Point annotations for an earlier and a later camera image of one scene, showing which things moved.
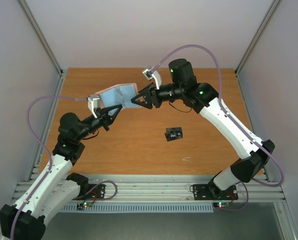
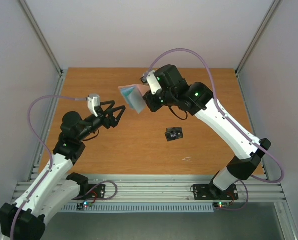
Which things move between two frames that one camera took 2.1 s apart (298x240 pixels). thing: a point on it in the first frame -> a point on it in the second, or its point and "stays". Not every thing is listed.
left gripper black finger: x=118 y=106 -> x=120 y=114
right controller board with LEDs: x=221 y=205 stays
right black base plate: x=211 y=191 stays
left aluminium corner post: x=41 y=36 stays
